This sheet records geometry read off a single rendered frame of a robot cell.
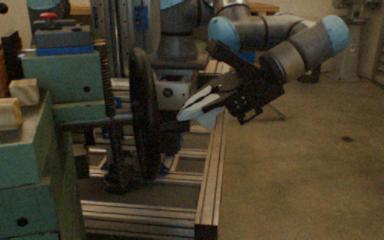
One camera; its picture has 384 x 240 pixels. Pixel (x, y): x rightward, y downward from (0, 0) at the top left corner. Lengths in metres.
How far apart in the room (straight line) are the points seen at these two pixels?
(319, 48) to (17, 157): 0.53
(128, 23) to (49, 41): 0.72
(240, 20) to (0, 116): 0.47
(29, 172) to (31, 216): 0.13
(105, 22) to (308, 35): 0.89
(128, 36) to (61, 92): 0.72
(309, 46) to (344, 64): 3.64
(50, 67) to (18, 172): 0.24
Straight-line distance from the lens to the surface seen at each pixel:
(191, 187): 1.59
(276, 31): 0.75
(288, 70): 0.67
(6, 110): 0.51
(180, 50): 1.21
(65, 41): 0.67
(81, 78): 0.67
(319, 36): 0.69
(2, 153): 0.48
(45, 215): 0.60
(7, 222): 0.61
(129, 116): 0.74
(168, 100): 1.13
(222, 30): 0.71
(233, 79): 0.66
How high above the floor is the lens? 1.08
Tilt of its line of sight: 22 degrees down
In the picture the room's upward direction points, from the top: straight up
